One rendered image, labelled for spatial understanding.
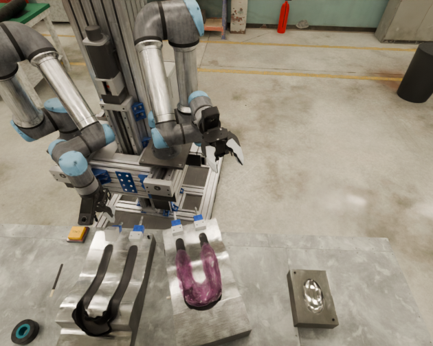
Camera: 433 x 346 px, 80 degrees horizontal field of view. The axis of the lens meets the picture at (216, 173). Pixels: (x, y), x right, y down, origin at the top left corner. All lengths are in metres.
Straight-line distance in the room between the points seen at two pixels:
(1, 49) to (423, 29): 6.06
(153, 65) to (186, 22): 0.18
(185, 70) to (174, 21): 0.18
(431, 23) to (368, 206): 4.25
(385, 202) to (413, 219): 0.24
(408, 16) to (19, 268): 6.11
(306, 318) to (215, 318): 0.34
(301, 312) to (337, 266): 0.31
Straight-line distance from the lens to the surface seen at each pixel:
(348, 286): 1.32
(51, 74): 1.09
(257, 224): 2.28
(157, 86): 0.94
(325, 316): 1.17
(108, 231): 1.24
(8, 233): 1.65
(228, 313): 1.06
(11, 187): 3.18
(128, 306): 1.08
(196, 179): 2.28
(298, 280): 1.18
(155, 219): 2.08
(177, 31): 1.01
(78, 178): 0.95
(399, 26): 6.10
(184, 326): 1.05
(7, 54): 1.11
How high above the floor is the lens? 1.94
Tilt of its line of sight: 48 degrees down
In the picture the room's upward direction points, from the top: straight up
